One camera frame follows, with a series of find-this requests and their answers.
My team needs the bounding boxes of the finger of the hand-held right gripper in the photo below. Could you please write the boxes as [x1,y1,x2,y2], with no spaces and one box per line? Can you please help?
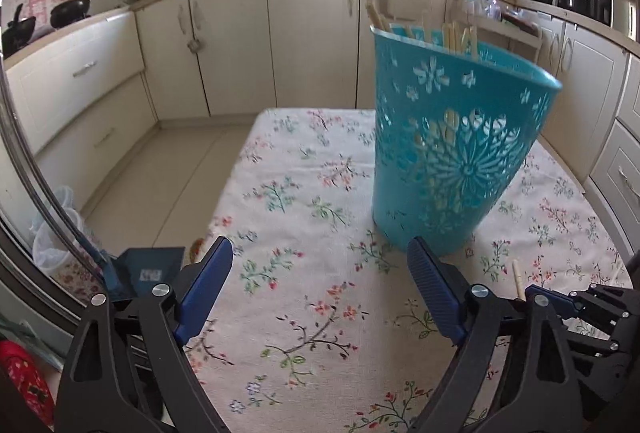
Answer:
[525,284,634,340]
[569,337,630,433]

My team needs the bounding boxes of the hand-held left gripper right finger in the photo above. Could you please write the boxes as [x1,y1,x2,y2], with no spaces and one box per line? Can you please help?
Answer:
[406,236,587,433]

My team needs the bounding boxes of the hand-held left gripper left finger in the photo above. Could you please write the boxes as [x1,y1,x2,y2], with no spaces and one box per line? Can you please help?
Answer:
[54,236,235,433]

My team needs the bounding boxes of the wooden chopstick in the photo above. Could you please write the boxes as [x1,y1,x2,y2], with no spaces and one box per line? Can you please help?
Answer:
[512,259,527,301]

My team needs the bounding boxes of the teal perforated plastic basket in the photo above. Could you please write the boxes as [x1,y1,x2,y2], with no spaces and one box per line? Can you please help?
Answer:
[369,24,565,256]

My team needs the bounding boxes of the bunch of chopsticks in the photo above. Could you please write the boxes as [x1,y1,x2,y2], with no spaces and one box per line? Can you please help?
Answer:
[365,0,481,214]

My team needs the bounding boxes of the dark blue box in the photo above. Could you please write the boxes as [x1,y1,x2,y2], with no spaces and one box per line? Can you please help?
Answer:
[102,247,185,301]

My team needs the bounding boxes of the floral tablecloth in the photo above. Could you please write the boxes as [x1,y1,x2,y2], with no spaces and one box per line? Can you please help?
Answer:
[182,107,633,433]

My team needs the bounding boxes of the clear plastic-lined bin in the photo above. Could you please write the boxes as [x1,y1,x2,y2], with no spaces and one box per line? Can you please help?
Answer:
[30,186,103,279]

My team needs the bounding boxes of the red patterned cloth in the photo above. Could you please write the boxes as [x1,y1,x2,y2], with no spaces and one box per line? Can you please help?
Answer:
[0,340,56,429]

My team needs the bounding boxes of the curved metal bar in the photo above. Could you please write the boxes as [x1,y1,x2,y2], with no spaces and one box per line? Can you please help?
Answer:
[0,58,113,284]

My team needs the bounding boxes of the white base cabinet with drawers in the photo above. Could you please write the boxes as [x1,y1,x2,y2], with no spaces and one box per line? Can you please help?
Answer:
[515,8,640,224]

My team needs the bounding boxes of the cream base cabinet with drawers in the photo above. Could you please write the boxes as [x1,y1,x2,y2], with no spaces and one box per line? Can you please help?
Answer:
[7,8,161,154]

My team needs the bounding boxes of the cream base cabinet with doors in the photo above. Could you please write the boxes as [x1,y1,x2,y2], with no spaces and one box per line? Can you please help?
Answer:
[132,0,451,119]

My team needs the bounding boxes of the white rolling cart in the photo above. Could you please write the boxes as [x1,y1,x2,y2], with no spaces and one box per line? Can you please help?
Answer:
[450,0,543,64]

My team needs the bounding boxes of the black kettle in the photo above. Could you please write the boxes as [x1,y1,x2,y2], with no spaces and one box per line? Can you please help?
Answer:
[565,0,608,21]

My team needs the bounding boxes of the white air pot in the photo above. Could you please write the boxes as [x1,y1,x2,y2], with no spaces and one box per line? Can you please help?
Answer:
[609,0,640,39]

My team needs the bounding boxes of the black wok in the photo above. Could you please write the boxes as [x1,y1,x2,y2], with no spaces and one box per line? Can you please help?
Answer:
[50,0,115,30]

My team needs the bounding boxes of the black cooking pot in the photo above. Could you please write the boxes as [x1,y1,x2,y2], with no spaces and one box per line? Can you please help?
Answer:
[2,3,38,56]

